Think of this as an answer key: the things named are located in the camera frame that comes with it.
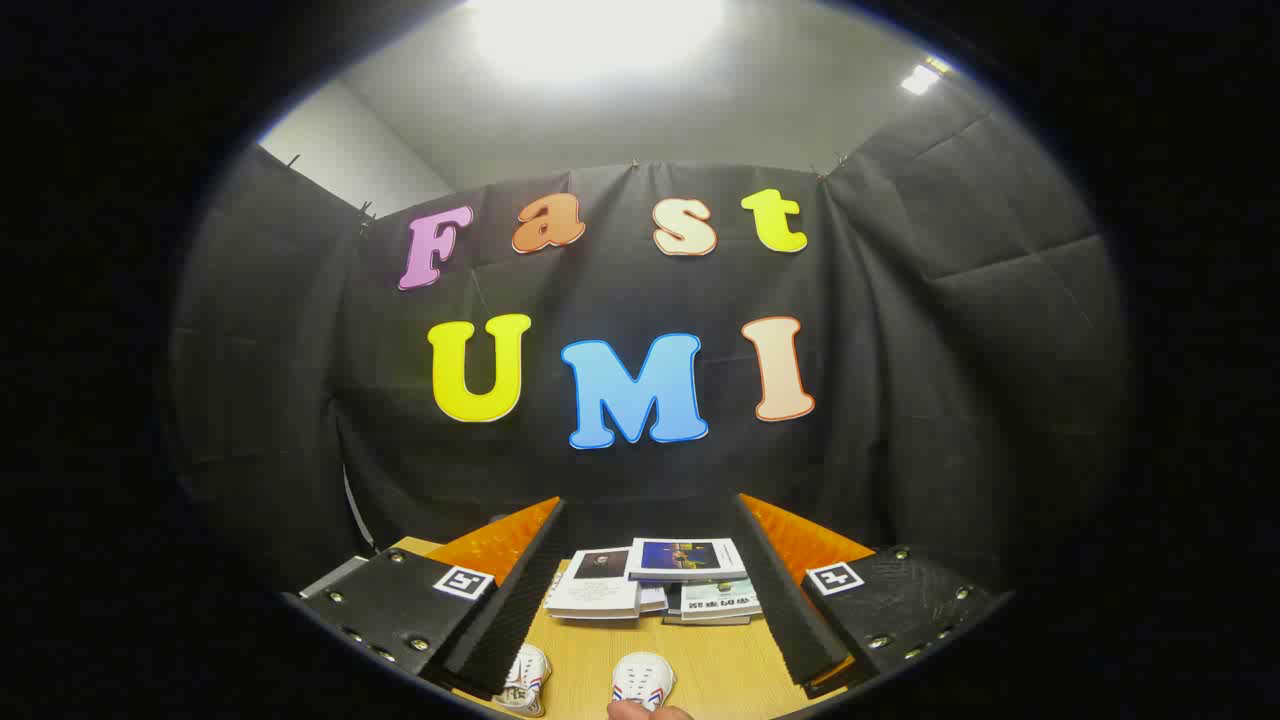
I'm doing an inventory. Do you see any book with blue picture cover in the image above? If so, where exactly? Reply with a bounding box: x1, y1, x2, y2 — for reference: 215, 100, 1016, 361
627, 537, 750, 584

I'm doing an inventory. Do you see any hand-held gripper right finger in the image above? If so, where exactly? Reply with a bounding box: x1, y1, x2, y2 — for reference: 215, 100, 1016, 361
733, 492, 1006, 701

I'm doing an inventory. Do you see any book with pale teal cover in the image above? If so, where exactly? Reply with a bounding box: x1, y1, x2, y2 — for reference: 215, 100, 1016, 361
680, 578, 763, 622

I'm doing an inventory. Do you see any white canvas shoe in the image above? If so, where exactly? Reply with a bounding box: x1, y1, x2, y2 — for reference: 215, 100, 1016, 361
609, 652, 678, 713
493, 644, 553, 717

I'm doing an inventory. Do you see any white book with portrait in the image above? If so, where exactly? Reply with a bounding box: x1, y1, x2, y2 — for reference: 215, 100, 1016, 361
545, 547, 642, 622

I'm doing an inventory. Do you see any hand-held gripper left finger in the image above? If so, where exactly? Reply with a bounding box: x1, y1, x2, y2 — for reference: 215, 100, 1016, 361
285, 497, 569, 701

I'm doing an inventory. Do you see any small rectangular ceiling light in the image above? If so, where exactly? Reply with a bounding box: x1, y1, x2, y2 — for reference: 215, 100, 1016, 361
899, 55, 956, 98

